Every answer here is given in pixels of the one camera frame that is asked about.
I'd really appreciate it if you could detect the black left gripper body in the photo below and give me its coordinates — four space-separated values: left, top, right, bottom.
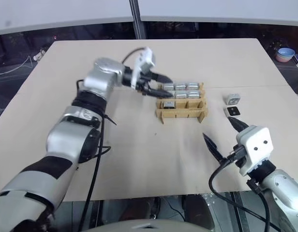
136 70 157 97

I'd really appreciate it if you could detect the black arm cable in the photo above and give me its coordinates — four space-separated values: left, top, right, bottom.
75 47 147 203
209 145 282 232

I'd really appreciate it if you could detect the white background cable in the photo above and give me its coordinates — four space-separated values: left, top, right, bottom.
0 55 36 76

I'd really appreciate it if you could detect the grey rounded robot body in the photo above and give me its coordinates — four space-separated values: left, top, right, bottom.
84 218 214 232

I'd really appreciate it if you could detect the black vertical post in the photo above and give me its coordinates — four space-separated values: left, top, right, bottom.
128 0 146 40

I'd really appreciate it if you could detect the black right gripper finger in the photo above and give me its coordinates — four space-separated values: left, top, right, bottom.
202 132 229 165
227 116 249 133

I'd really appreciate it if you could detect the blue and pink bowl stack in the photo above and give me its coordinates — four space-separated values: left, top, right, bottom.
275 47 296 64

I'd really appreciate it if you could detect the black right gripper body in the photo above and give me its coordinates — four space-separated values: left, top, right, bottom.
225 144 248 168

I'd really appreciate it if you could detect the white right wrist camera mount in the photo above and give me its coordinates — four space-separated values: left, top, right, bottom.
236 124 275 176

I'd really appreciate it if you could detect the small white background object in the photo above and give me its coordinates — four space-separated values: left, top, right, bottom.
32 49 47 61

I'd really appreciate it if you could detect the wooden slotted rack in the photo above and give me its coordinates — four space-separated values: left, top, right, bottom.
155 82 209 125

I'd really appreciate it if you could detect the dark rounded shape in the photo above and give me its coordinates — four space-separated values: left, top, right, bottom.
179 194 213 220

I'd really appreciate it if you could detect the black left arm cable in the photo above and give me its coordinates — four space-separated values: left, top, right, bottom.
75 47 147 203

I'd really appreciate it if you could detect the small black-faced camera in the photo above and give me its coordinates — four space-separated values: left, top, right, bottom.
223 106 242 118

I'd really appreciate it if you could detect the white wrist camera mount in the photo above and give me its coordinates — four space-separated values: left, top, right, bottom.
130 47 156 89
236 124 275 176

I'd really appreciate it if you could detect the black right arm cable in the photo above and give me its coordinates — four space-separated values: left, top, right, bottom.
209 145 282 232

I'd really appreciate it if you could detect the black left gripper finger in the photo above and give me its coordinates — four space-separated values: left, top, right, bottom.
145 87 176 99
152 72 175 83

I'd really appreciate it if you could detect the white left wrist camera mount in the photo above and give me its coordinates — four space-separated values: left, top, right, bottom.
130 47 156 89

